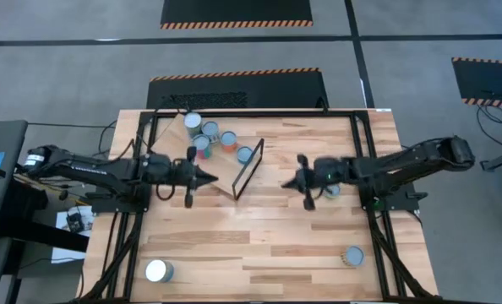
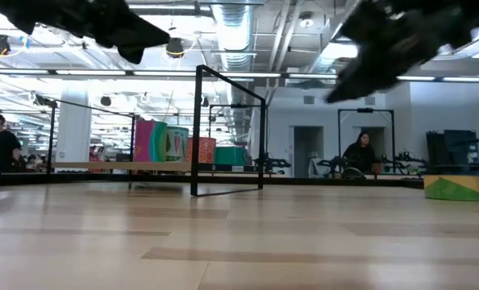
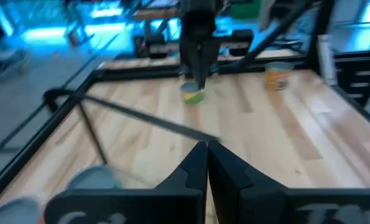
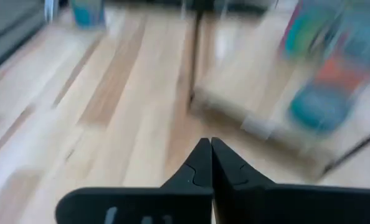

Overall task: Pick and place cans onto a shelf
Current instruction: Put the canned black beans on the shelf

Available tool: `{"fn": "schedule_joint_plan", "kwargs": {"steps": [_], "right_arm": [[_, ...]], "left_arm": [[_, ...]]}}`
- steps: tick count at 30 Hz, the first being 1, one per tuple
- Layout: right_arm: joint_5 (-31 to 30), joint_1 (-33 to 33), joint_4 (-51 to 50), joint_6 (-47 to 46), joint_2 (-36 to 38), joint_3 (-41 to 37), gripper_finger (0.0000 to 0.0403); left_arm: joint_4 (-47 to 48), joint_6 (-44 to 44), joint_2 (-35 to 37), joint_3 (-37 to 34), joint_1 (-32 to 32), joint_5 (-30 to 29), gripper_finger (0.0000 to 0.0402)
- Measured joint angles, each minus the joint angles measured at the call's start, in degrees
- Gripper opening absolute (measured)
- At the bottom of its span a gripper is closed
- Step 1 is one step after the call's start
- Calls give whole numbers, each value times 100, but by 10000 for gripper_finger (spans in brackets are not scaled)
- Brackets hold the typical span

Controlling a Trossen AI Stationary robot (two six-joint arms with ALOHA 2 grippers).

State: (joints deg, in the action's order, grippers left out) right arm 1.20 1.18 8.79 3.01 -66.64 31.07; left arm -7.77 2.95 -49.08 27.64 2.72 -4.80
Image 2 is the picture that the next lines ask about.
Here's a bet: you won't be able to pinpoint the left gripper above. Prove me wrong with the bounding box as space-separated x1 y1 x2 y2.
35 0 171 64

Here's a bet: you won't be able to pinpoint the long ceiling light strip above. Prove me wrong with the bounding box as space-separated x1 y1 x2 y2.
0 68 339 80

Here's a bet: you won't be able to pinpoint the black background rig frame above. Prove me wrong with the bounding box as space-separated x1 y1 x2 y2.
208 103 264 134
337 107 396 174

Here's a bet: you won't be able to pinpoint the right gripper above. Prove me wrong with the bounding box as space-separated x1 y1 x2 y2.
326 0 470 104

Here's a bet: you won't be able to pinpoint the short green and yellow can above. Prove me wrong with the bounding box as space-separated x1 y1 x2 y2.
423 174 479 202

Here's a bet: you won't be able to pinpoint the dark cabinet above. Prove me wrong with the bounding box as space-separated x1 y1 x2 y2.
426 129 479 166

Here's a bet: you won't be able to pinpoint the orange patterned can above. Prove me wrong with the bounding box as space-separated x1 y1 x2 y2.
186 136 217 164

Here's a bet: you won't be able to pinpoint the silver ventilation duct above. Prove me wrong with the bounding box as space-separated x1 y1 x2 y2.
210 0 260 73

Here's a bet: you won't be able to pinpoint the wooden shelf with black frames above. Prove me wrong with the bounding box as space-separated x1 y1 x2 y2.
45 64 268 197

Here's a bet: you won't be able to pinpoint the grey doorway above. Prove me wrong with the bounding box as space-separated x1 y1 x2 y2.
293 126 325 178

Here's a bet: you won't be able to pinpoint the colourful cereal boxes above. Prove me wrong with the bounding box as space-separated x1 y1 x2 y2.
133 119 168 164

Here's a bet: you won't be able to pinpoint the white column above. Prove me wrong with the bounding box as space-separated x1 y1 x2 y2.
56 86 92 164

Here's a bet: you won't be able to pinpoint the black aluminium table frame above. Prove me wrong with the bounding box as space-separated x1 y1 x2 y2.
0 171 479 197

